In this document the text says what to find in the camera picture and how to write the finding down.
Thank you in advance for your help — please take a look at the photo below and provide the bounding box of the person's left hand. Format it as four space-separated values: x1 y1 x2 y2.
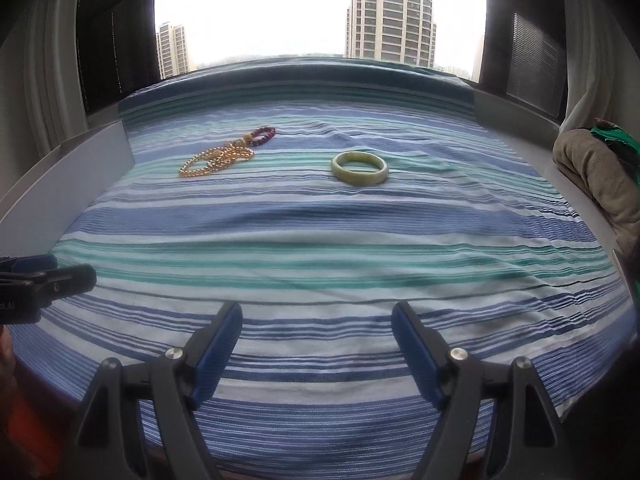
0 326 16 398

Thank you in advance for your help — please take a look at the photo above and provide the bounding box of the white open storage box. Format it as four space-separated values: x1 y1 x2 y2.
1 120 134 257

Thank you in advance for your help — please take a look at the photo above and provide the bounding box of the white left curtain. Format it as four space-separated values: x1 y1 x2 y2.
19 0 89 156

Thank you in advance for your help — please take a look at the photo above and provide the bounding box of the white curtain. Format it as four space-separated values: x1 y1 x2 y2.
561 0 639 138
19 0 89 156

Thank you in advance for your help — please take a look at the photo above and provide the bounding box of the beige folded blanket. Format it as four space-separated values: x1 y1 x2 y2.
552 129 639 259

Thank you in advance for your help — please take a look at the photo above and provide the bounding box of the blue green striped bedsheet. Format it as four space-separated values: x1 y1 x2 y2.
13 58 637 479

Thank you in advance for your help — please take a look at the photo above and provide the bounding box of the pale green jade bangle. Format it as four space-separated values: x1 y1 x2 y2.
330 151 390 188

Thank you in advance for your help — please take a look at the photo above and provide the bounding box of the green cloth bag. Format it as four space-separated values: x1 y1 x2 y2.
590 118 640 183

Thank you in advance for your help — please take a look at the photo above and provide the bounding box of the white right curtain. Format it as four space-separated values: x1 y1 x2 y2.
561 0 639 138

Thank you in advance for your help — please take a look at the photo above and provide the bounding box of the gold bead necklace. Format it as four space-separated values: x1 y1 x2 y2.
178 142 256 179

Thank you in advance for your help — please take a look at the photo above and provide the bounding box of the purple bead bracelet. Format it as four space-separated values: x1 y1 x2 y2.
243 126 278 149

